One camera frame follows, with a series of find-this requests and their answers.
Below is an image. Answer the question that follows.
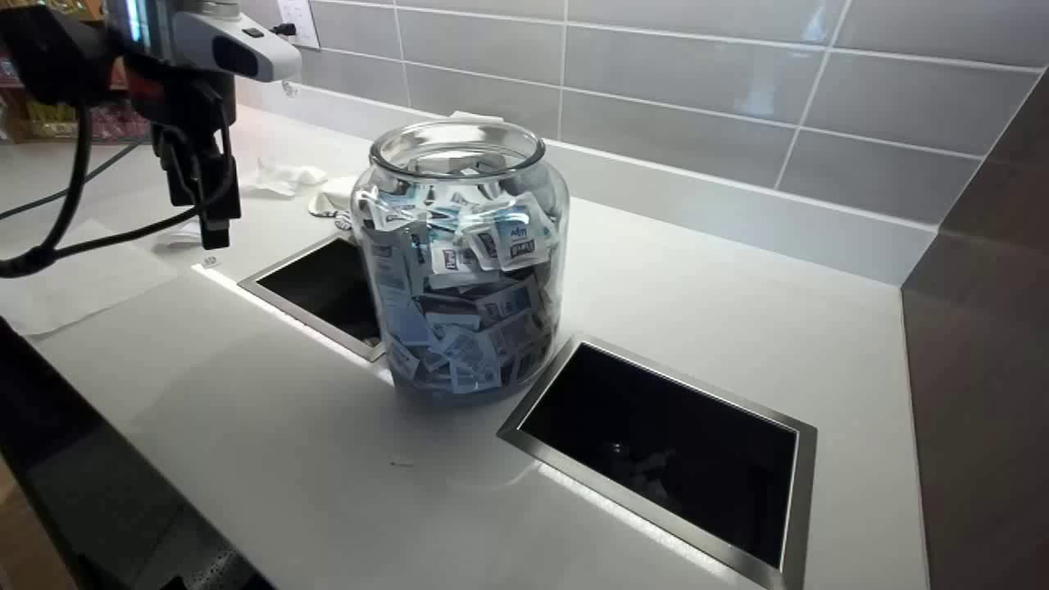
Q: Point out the right steel counter trash opening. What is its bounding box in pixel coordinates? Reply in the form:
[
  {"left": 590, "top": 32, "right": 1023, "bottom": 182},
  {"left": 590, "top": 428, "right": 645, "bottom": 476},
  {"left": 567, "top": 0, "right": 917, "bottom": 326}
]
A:
[{"left": 497, "top": 340, "right": 816, "bottom": 590}]

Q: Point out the clear glass jar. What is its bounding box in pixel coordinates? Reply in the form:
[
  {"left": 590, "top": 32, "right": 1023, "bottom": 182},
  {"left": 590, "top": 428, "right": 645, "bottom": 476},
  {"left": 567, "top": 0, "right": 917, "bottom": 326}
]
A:
[{"left": 347, "top": 120, "right": 571, "bottom": 404}]

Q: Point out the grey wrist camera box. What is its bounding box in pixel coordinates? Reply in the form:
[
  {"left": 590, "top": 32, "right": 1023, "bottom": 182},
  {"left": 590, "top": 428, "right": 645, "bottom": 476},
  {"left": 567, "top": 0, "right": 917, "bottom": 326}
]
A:
[{"left": 169, "top": 10, "right": 301, "bottom": 81}]

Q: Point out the white crumpled wrapper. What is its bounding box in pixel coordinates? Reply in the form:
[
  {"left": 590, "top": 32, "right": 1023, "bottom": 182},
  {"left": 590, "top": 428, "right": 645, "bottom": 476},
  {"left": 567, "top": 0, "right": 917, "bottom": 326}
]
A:
[{"left": 242, "top": 157, "right": 326, "bottom": 202}]

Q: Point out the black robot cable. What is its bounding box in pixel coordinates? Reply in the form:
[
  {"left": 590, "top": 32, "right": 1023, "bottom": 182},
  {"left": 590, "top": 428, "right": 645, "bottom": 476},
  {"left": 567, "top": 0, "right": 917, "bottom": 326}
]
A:
[{"left": 0, "top": 108, "right": 211, "bottom": 279}]

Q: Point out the steel counter trash opening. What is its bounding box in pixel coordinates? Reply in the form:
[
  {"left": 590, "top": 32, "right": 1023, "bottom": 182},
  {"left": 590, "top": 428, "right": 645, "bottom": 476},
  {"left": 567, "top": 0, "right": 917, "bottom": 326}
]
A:
[
  {"left": 242, "top": 238, "right": 381, "bottom": 361},
  {"left": 497, "top": 340, "right": 816, "bottom": 590}
]

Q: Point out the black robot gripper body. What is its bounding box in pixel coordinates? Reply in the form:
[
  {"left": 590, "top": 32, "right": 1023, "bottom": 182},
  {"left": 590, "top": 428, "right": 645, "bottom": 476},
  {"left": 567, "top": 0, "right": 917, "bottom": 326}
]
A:
[{"left": 125, "top": 54, "right": 235, "bottom": 169}]

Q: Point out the left steel counter trash opening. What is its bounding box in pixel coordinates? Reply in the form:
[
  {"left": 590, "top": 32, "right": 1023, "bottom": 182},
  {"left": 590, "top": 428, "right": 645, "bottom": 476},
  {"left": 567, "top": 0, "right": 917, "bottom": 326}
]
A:
[{"left": 242, "top": 238, "right": 381, "bottom": 361}]

